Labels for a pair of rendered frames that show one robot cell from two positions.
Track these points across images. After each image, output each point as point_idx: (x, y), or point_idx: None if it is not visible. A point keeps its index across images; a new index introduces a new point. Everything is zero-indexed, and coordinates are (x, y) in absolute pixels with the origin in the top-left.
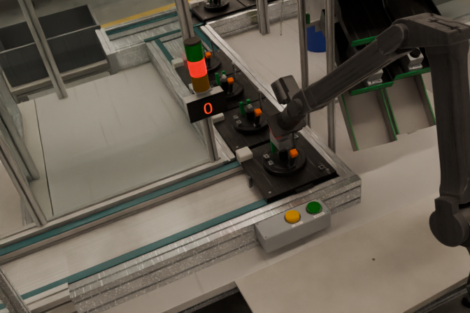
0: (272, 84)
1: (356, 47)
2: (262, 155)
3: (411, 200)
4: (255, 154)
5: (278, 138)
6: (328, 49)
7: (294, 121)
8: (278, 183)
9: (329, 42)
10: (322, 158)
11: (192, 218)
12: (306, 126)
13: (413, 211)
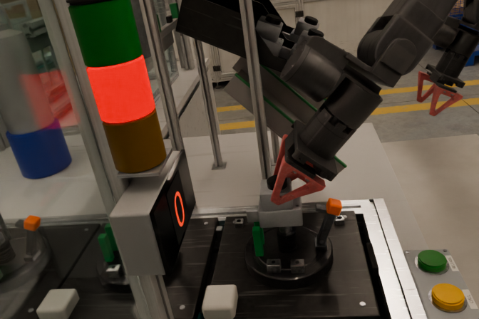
0: (299, 60)
1: (273, 21)
2: (244, 278)
3: (400, 199)
4: None
5: (325, 185)
6: (251, 29)
7: (373, 110)
8: (342, 282)
9: (251, 16)
10: (312, 213)
11: None
12: (219, 208)
13: (422, 204)
